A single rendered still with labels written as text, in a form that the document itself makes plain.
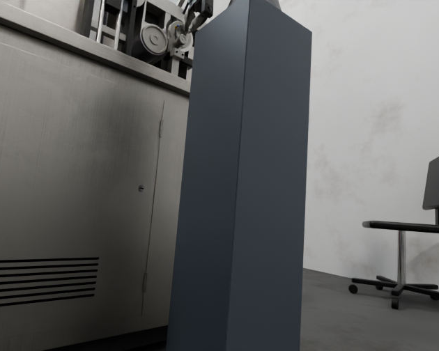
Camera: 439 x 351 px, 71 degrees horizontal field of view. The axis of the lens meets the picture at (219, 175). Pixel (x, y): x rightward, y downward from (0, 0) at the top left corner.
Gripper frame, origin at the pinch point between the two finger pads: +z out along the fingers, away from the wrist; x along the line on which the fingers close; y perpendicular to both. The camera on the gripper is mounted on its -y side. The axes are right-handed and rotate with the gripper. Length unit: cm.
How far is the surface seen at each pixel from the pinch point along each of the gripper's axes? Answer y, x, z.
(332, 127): 42, -211, 24
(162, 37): -2.3, 10.3, 7.7
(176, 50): -12.1, 6.8, 6.6
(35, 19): -45, 60, 5
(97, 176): -70, 39, 29
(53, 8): 26, 47, 26
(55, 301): -95, 46, 50
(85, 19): -22, 45, 7
